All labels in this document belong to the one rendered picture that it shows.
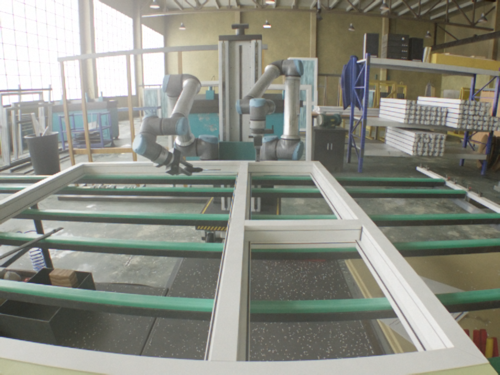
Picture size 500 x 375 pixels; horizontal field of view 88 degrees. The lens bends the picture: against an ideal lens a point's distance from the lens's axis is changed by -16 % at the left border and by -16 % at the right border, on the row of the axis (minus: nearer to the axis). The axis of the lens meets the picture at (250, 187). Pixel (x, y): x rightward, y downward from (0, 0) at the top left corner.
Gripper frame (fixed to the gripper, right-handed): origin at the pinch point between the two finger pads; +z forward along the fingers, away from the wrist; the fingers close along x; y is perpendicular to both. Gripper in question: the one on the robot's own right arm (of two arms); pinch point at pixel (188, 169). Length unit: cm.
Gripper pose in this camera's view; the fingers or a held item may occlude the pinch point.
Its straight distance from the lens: 166.5
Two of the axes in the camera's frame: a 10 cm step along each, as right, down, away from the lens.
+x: 0.1, -9.1, 4.2
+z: 6.1, 3.4, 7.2
